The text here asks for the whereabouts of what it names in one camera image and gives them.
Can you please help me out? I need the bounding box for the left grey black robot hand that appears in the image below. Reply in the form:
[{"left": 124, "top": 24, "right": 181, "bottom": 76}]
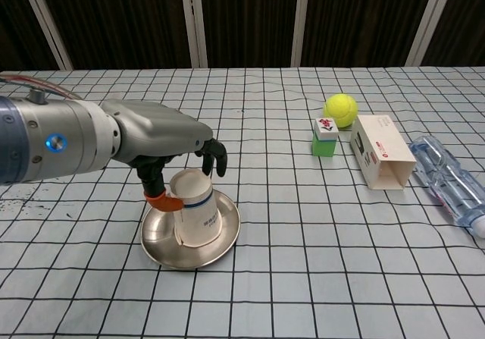
[{"left": 100, "top": 99, "right": 228, "bottom": 213}]

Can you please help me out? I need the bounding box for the white paper cup blue stripe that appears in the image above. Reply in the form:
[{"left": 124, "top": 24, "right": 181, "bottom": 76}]
[{"left": 168, "top": 168, "right": 224, "bottom": 248}]

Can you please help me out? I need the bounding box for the round steel plate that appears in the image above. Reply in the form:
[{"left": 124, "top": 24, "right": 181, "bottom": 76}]
[{"left": 140, "top": 191, "right": 243, "bottom": 270}]

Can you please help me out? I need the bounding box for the green white mahjong tile block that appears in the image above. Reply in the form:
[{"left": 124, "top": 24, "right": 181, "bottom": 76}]
[{"left": 311, "top": 118, "right": 340, "bottom": 159}]

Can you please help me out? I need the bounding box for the light blue checkered tablecloth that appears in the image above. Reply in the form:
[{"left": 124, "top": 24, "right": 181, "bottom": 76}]
[{"left": 0, "top": 65, "right": 485, "bottom": 339}]

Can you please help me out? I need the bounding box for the yellow tennis ball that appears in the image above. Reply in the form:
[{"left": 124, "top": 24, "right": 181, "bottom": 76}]
[{"left": 323, "top": 93, "right": 359, "bottom": 129}]

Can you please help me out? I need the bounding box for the white cardboard box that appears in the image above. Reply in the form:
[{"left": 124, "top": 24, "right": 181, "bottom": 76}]
[{"left": 349, "top": 114, "right": 417, "bottom": 191}]

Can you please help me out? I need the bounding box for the clear plastic water bottle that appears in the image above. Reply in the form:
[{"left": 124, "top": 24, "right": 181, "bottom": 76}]
[{"left": 408, "top": 135, "right": 485, "bottom": 240}]

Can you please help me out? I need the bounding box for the left arm wiring cable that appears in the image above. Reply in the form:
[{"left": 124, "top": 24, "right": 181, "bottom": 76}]
[{"left": 0, "top": 71, "right": 84, "bottom": 101}]

